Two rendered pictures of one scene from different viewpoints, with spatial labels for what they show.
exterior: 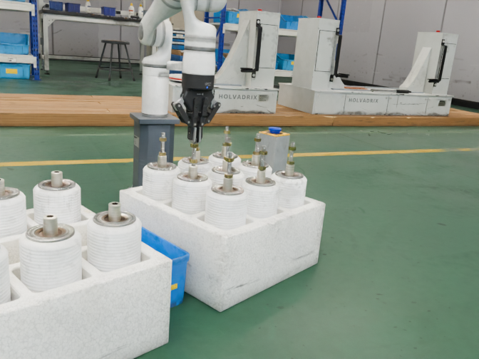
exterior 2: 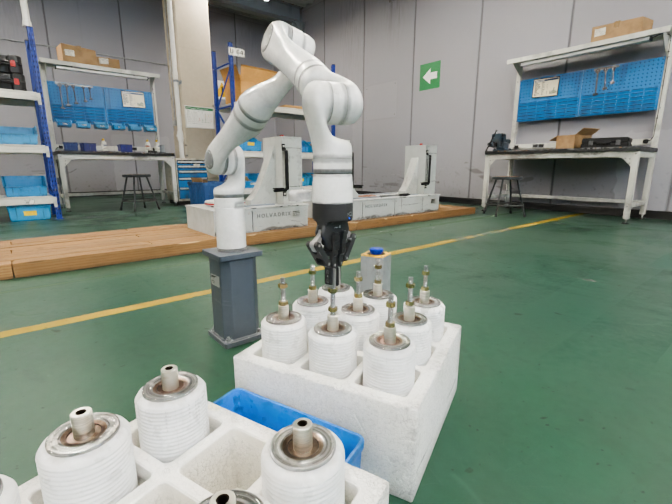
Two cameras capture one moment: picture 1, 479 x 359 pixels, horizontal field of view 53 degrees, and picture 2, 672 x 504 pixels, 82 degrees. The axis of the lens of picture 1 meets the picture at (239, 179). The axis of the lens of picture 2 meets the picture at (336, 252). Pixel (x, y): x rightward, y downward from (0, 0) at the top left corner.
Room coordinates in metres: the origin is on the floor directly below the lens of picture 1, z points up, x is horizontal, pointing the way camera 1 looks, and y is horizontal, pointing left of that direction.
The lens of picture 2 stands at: (0.43, 0.27, 0.56)
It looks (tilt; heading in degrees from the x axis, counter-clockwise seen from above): 12 degrees down; 347
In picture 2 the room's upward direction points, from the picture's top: straight up
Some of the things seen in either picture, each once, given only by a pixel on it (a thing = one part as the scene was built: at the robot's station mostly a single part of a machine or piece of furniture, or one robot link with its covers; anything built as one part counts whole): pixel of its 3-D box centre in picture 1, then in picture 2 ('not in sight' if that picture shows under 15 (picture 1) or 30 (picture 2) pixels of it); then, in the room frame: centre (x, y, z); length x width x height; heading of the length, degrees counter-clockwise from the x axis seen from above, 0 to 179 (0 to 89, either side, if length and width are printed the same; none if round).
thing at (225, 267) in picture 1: (222, 228); (357, 374); (1.20, 0.04, 0.09); 0.39 x 0.39 x 0.18; 49
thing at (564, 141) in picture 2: not in sight; (573, 139); (4.33, -3.49, 0.87); 0.40 x 0.30 x 0.23; 13
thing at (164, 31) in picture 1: (157, 44); (227, 172); (1.69, 0.32, 0.54); 0.09 x 0.09 x 0.17; 31
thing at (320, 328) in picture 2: (192, 177); (332, 328); (1.12, 0.11, 0.25); 0.08 x 0.08 x 0.01
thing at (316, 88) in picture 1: (371, 68); (375, 177); (4.32, -1.07, 0.45); 1.51 x 0.57 x 0.74; 117
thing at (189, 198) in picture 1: (190, 212); (333, 370); (1.12, 0.11, 0.16); 0.10 x 0.10 x 0.18
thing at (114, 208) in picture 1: (115, 212); (302, 436); (0.81, 0.22, 0.26); 0.02 x 0.02 x 0.03
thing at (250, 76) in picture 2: not in sight; (249, 89); (6.68, 0.13, 1.70); 0.72 x 0.58 x 0.50; 120
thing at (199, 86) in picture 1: (197, 91); (332, 223); (1.12, 0.11, 0.46); 0.08 x 0.08 x 0.09
